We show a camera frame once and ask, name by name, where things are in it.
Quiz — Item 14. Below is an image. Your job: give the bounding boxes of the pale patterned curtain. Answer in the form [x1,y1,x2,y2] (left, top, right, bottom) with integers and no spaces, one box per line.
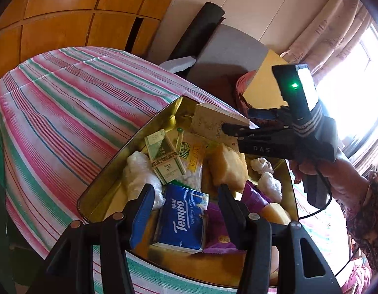
[281,0,376,80]

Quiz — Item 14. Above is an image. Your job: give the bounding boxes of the grey yellow blue sofa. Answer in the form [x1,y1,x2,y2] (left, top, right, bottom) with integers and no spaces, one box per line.
[160,24,297,117]

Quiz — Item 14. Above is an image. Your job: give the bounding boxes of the clear bag white candies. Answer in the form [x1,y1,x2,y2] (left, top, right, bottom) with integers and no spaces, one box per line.
[176,128,209,197]

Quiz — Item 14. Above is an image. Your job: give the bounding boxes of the yellow cake purple wrapper packet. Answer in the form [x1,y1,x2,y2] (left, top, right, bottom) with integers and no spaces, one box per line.
[242,180,292,225]
[204,202,248,253]
[206,143,248,192]

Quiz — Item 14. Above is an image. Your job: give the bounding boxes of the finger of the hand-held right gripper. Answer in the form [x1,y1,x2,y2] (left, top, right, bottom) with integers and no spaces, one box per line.
[222,122,292,141]
[247,106,292,126]

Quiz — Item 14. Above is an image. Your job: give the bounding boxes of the striped tablecloth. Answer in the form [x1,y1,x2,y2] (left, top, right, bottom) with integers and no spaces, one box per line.
[0,47,355,294]

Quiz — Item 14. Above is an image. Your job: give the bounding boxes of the green glass side table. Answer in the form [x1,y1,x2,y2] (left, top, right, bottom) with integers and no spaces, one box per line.
[0,119,16,294]

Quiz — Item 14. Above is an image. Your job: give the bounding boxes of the white knotted plastic bag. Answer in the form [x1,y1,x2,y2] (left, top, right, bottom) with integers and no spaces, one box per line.
[250,157,283,203]

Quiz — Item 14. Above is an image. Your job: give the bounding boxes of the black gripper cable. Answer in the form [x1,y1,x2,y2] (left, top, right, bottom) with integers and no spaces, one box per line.
[299,178,333,221]

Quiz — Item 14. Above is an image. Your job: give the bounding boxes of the wooden wardrobe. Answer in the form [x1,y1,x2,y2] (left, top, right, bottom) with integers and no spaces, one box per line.
[0,0,189,86]

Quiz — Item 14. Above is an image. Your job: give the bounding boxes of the golden tin box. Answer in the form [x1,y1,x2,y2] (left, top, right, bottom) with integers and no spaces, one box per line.
[77,96,300,288]

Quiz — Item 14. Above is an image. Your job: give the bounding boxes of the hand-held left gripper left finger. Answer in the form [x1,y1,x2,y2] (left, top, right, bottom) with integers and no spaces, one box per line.
[45,184,156,294]

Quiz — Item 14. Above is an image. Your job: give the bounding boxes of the blue tissue packet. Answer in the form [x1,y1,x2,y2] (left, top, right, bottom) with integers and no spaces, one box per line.
[150,183,210,254]

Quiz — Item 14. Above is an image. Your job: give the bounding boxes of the black rolled mat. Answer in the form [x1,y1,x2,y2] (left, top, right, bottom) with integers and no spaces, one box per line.
[167,2,225,62]

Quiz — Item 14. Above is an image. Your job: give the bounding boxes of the dark red jacket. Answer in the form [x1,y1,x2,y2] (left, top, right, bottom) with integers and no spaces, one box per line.
[235,70,260,117]

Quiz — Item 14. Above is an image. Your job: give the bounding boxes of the person's right hand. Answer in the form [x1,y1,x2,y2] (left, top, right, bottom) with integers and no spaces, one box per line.
[289,148,370,218]

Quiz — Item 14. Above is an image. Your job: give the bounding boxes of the green patterned box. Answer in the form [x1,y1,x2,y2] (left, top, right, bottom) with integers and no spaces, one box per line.
[144,129,186,185]

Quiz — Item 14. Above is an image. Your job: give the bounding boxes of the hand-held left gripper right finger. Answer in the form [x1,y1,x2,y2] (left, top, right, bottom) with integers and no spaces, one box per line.
[218,184,343,294]

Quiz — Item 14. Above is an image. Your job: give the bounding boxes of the beige cardboard box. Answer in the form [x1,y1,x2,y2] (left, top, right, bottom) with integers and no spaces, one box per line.
[190,102,251,152]

